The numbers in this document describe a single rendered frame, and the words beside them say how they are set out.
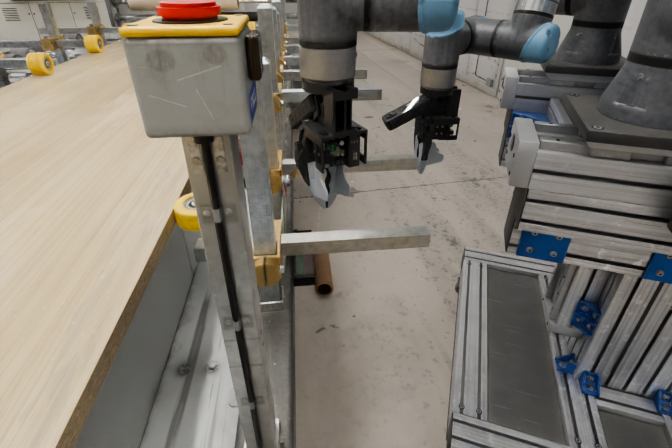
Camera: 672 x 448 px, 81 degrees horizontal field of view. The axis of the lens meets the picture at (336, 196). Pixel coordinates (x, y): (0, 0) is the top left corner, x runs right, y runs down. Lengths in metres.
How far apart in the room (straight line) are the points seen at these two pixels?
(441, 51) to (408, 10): 0.37
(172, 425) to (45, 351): 0.30
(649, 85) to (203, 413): 0.87
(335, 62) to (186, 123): 0.27
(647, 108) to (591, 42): 0.50
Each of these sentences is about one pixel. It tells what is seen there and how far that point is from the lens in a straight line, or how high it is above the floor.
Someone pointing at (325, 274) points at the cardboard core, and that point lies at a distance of 1.77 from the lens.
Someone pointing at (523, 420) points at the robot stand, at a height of 0.21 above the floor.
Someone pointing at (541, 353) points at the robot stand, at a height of 0.21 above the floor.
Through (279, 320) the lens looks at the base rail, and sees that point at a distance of 0.75.
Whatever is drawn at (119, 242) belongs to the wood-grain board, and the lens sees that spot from 0.66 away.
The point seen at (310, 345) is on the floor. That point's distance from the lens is 1.61.
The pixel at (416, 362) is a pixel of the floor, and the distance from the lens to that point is 1.59.
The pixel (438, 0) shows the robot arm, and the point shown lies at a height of 1.22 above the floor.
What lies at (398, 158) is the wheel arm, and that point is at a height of 0.86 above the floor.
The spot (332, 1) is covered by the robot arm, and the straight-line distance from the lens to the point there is 0.50.
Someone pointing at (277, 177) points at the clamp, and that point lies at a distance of 0.85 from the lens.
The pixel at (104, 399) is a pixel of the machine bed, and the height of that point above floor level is 0.77.
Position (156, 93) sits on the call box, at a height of 1.18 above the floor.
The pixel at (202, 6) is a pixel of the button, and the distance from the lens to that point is 0.29.
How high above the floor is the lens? 1.25
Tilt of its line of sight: 30 degrees down
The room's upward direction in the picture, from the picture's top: straight up
